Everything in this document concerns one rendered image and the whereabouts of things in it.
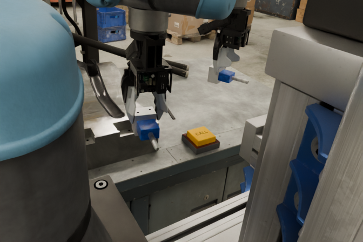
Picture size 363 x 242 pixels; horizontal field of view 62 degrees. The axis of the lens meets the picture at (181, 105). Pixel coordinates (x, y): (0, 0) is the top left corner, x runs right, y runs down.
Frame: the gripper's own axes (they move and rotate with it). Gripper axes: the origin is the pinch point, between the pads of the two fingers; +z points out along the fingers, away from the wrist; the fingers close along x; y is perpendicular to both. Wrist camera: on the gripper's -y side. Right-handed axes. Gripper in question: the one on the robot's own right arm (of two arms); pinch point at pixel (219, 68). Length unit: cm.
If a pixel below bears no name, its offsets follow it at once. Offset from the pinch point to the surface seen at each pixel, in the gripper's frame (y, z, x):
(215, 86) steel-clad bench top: -7.9, 15.0, 17.7
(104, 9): -323, 60, 269
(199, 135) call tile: 7.1, 11.3, -23.7
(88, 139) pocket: -12.0, 8.7, -46.0
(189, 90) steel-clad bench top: -14.2, 14.9, 7.4
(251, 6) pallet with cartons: -151, 48, 457
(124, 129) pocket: -8.1, 8.7, -37.4
